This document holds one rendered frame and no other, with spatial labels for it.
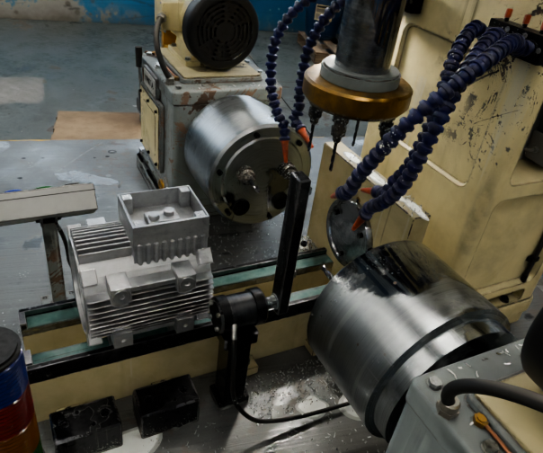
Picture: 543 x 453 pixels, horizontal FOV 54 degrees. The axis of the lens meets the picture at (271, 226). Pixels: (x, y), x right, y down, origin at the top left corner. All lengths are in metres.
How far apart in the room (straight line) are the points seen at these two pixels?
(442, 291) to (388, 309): 0.08
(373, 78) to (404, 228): 0.27
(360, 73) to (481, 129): 0.24
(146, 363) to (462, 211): 0.62
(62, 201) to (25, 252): 0.36
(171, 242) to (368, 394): 0.36
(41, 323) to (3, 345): 0.45
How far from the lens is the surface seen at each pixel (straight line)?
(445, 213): 1.05
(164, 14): 1.39
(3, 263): 1.34
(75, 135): 3.44
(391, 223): 0.97
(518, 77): 0.92
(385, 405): 0.73
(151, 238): 0.82
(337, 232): 1.11
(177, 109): 1.28
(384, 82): 0.86
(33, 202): 1.03
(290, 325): 1.06
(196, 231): 0.84
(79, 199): 1.03
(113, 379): 0.98
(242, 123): 1.13
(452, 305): 0.73
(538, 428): 0.63
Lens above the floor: 1.60
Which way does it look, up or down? 34 degrees down
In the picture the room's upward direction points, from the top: 8 degrees clockwise
